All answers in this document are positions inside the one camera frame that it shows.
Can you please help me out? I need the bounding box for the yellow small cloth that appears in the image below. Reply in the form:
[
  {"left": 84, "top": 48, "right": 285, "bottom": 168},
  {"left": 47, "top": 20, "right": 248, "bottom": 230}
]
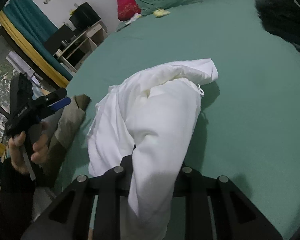
[{"left": 153, "top": 8, "right": 171, "bottom": 18}]

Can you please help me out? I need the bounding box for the person's left hand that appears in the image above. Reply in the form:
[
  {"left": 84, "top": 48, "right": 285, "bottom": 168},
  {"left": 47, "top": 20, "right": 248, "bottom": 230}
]
[{"left": 5, "top": 132, "right": 48, "bottom": 174}]

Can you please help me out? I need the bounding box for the khaki grey folded garment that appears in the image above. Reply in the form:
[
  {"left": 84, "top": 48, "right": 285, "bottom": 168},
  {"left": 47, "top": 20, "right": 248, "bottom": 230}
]
[{"left": 42, "top": 94, "right": 91, "bottom": 175}]

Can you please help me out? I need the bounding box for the green bed sheet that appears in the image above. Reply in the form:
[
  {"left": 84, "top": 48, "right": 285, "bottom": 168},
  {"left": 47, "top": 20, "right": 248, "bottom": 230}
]
[{"left": 55, "top": 0, "right": 300, "bottom": 239}]

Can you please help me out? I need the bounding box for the black monitor on desk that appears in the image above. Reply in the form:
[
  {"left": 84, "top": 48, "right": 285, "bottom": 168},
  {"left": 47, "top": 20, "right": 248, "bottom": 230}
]
[{"left": 69, "top": 2, "right": 100, "bottom": 30}]

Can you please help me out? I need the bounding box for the white large garment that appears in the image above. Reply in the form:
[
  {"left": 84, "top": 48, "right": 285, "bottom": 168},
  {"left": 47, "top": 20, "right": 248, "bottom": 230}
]
[{"left": 87, "top": 59, "right": 218, "bottom": 239}]

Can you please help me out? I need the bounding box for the teal yellow curtain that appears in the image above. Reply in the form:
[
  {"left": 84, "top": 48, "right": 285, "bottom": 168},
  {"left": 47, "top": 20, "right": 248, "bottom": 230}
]
[{"left": 0, "top": 0, "right": 72, "bottom": 157}]

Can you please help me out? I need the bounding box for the white wooden shelf desk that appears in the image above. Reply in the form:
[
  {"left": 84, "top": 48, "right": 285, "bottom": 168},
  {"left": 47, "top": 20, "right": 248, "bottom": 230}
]
[{"left": 53, "top": 20, "right": 108, "bottom": 76}]

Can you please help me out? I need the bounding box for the red pillow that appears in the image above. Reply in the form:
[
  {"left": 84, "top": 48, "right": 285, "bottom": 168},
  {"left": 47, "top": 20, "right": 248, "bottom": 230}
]
[{"left": 116, "top": 0, "right": 216, "bottom": 22}]

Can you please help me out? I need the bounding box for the black garment on bed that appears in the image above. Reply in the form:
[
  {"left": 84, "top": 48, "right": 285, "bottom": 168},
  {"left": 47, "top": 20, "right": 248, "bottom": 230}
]
[{"left": 255, "top": 0, "right": 300, "bottom": 53}]

